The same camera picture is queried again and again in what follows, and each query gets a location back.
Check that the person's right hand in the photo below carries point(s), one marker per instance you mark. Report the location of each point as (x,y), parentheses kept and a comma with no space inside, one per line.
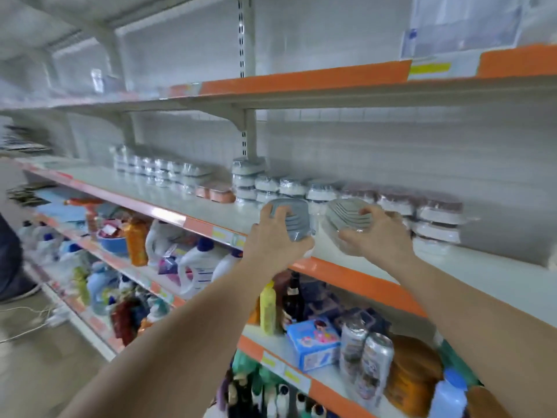
(383,244)

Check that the person's left hand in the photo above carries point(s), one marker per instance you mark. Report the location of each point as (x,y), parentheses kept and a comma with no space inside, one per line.
(270,248)

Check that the stacks of pink-lid soap dishes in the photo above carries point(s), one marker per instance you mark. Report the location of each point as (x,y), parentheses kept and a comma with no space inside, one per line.
(418,213)

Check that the stacks of grey-lid soap dishes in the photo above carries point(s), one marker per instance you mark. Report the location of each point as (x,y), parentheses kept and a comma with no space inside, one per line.
(278,183)

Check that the orange lid plastic box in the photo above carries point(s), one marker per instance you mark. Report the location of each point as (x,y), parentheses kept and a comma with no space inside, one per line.
(223,194)

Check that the stacks of clear-lid soap dishes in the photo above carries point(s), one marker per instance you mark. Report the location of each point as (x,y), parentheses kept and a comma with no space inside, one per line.
(157,165)

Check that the orange metal store shelving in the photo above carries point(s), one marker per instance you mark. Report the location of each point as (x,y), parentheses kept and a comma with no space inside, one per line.
(305,81)

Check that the person's left forearm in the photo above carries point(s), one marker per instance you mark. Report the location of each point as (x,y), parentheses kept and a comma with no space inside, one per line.
(165,352)

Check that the person's right forearm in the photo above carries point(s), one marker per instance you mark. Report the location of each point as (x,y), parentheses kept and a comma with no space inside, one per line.
(487,335)

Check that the yellow shelf price label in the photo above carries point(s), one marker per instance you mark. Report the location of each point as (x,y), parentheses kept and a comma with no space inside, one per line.
(444,67)

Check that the yellow plastic bottle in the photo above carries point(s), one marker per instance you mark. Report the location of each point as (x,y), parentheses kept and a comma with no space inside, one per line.
(268,309)

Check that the white jug blue cap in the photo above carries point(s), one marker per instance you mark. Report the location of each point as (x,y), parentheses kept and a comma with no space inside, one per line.
(202,267)

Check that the blue product pack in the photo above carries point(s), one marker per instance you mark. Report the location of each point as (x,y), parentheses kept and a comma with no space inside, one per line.
(313,344)

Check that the orange plastic bottle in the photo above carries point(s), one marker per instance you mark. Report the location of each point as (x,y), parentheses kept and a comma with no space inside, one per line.
(136,241)

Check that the brown can orange lid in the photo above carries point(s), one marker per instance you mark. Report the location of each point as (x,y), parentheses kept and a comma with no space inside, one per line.
(487,405)
(414,374)

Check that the blue tub of red packets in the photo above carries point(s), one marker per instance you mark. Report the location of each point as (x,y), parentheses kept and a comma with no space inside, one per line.
(111,237)

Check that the light blue plastic bottle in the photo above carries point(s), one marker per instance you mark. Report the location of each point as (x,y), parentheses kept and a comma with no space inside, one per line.
(100,287)

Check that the clear acrylic tray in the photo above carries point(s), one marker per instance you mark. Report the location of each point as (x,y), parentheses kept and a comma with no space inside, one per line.
(461,26)

